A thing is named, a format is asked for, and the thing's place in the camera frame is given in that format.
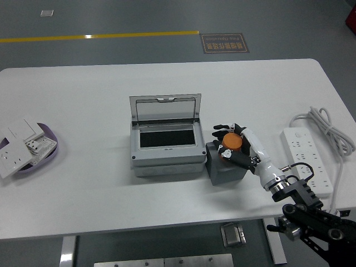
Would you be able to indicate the yellow floor tape line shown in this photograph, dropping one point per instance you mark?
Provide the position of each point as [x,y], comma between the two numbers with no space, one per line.
[111,35]

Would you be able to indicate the purple tray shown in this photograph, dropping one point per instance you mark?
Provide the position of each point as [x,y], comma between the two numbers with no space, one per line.
[47,160]

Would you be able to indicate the white power strip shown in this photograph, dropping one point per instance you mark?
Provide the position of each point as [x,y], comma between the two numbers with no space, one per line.
[301,144]

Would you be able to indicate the grey box with clear lid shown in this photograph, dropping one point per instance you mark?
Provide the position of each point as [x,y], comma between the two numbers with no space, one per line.
[167,161]

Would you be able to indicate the white perforated plate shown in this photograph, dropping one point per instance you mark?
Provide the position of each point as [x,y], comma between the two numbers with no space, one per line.
[48,144]

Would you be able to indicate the metal floor socket box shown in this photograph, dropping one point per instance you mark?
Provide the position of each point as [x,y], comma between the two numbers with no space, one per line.
[232,235]

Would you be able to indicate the small white socket module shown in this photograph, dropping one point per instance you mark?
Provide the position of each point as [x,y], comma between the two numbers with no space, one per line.
[32,146]

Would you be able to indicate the white switch panel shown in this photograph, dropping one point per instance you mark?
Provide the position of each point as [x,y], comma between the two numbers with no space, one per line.
[25,128]

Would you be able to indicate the orange cylinder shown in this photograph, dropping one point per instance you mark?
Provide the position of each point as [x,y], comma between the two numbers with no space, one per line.
[232,142]

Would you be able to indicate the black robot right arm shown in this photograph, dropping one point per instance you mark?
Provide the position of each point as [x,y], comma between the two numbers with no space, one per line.
[308,214]

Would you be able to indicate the white socket panel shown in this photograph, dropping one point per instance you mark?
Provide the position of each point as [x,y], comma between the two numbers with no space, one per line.
[14,158]

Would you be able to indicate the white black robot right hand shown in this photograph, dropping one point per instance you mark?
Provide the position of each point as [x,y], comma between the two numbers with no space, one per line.
[261,155]

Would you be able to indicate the small metal floor plate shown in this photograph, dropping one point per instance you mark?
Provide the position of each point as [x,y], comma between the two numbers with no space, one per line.
[46,13]

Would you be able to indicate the metal base plate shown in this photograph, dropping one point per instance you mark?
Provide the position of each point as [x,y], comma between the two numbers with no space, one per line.
[198,261]
[129,262]

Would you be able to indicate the red object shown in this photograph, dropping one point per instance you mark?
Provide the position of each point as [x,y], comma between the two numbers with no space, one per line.
[351,18]

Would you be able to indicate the white table leg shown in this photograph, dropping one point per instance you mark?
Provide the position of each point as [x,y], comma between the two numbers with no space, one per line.
[67,251]
[275,244]

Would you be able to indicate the dark floor sign orange text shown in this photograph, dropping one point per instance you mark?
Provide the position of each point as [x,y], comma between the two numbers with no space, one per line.
[224,43]

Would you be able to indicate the black box under table edge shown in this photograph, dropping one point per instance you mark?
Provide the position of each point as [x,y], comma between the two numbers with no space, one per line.
[345,213]

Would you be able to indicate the grey cube with round hole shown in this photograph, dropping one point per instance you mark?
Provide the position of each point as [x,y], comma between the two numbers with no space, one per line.
[222,175]

